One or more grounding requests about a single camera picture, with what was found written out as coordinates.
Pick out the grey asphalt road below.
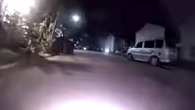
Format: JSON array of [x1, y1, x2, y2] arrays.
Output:
[[0, 43, 195, 110]]

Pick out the white van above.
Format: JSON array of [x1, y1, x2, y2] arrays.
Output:
[[125, 35, 181, 68]]

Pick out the pale gabled building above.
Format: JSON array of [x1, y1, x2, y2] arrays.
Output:
[[133, 21, 167, 47]]

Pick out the row of bushes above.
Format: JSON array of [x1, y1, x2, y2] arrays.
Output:
[[0, 6, 78, 58]]

